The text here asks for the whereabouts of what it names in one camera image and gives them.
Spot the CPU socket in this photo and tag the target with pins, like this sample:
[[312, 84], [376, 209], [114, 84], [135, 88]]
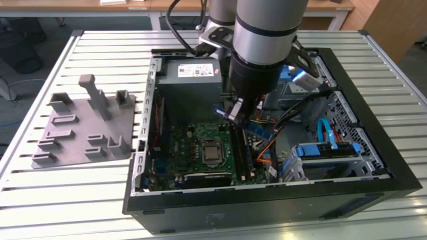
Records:
[[213, 163]]

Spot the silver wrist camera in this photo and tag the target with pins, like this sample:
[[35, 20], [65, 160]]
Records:
[[308, 81], [209, 41]]

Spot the black RAM slot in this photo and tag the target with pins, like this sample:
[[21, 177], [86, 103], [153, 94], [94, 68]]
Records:
[[240, 152]]

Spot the grey parts rack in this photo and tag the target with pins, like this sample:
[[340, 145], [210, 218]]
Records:
[[83, 130]]

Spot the blue RAM stick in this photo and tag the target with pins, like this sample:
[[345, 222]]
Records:
[[258, 131]]

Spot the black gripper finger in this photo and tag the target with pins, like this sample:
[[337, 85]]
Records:
[[236, 112], [248, 112]]

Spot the black PC case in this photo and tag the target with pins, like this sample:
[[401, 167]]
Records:
[[234, 212]]

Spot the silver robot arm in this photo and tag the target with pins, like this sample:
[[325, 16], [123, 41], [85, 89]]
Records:
[[268, 30]]

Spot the white box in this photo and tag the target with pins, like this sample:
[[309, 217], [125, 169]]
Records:
[[114, 2]]

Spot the metal disk bay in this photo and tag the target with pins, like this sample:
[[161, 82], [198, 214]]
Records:
[[334, 163], [288, 100]]

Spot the green motherboard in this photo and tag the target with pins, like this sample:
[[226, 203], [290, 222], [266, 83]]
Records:
[[188, 150]]

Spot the silver CPU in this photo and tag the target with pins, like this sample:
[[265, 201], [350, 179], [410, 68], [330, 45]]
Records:
[[213, 153]]

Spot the grey power supply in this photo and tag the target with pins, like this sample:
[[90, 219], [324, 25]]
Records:
[[190, 100]]

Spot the wooden desk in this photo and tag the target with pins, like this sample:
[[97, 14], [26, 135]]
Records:
[[67, 6]]

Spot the blue disk carrier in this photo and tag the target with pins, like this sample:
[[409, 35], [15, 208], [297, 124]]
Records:
[[309, 151], [286, 75]]

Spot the black graphics card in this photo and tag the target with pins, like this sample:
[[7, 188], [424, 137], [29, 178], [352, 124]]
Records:
[[208, 180]]

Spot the wooden cabinet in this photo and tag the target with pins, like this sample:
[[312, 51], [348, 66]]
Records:
[[394, 25]]

